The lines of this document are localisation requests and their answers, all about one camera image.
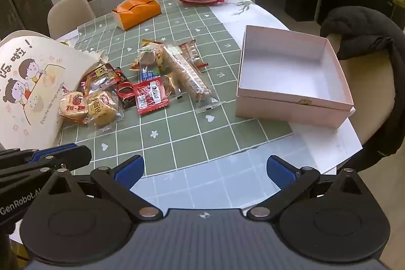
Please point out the long clear cracker packet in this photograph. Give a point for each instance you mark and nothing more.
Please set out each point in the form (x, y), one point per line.
(189, 77)

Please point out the pink cardboard box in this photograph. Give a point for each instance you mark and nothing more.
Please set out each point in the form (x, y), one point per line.
(253, 102)

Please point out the red foil snack packet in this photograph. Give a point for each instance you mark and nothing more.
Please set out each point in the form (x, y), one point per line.
(101, 74)

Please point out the cream cartoon print tote bag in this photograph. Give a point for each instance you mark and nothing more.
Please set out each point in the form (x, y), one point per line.
(38, 83)

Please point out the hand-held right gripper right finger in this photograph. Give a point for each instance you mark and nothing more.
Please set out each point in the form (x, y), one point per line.
(281, 168)

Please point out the cream upholstered chair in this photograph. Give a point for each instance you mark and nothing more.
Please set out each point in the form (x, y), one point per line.
(69, 13)

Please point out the white floral table cover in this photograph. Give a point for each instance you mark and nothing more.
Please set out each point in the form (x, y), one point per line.
(250, 13)

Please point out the red print rice cracker packet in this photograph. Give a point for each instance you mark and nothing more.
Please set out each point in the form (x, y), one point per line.
(72, 105)

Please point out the orange tissue box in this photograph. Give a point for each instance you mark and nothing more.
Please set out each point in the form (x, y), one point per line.
(139, 13)

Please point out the brown pastry packet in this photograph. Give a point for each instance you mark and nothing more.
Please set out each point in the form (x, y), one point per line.
(169, 85)

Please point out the dark jacket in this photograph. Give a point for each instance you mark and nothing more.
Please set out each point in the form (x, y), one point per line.
(357, 26)

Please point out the green checked tablecloth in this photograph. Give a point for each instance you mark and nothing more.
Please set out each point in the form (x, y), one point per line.
(189, 137)

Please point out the red striped wafer packet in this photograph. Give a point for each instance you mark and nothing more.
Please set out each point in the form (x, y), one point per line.
(193, 51)

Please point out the black red chocolate bar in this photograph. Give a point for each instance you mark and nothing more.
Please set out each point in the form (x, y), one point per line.
(125, 93)

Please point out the yellow cake packet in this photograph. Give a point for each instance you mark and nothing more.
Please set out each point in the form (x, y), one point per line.
(102, 107)

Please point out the beige chair with jacket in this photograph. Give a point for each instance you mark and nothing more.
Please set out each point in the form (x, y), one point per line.
(364, 83)

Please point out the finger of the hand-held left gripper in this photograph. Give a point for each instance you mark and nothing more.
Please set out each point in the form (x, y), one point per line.
(68, 154)

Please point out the red square snack packet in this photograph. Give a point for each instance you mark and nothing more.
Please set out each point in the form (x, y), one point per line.
(150, 97)

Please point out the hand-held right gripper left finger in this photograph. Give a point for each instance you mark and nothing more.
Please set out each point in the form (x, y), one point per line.
(129, 167)

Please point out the orange snack packet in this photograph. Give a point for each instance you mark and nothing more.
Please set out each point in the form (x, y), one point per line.
(135, 65)

